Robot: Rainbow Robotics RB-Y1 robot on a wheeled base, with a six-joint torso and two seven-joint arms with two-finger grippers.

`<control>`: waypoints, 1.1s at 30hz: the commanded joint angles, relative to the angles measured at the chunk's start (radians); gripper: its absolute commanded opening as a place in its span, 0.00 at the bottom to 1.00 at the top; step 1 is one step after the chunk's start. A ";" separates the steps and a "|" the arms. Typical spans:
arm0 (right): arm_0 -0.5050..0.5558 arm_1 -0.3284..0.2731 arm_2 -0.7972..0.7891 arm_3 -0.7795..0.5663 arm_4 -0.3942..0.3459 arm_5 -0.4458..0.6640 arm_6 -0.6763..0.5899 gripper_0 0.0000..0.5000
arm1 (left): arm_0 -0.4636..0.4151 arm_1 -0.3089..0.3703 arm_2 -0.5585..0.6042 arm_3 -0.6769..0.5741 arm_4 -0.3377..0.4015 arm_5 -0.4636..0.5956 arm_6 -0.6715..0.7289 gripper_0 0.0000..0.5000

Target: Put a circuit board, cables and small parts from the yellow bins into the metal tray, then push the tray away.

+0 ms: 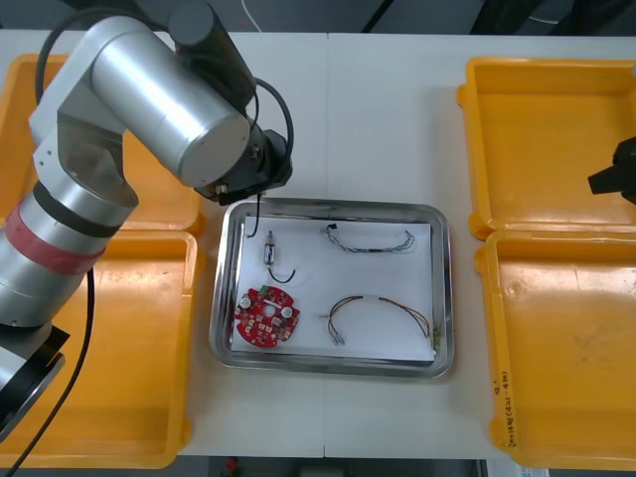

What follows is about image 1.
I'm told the steel tray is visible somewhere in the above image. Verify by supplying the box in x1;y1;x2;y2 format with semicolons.
208;196;454;380

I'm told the round red circuit board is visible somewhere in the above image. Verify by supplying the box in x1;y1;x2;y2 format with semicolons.
234;283;303;351

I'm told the black slanted bar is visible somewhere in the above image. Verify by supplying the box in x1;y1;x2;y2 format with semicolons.
362;0;395;34

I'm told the red black wire harness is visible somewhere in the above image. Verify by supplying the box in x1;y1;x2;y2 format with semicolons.
316;293;444;350

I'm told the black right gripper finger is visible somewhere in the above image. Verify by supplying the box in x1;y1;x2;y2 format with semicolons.
613;139;636;169
586;167;636;205

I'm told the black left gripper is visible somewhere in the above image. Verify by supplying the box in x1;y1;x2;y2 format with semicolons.
193;128;295;207

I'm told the blue-white twisted wire harness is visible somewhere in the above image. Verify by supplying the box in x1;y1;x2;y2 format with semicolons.
317;222;418;256

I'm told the yellow-orange plastic bin with handwriting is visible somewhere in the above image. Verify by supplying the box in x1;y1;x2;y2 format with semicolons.
473;229;636;469

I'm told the white paper sheet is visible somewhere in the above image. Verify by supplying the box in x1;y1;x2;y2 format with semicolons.
230;214;438;363

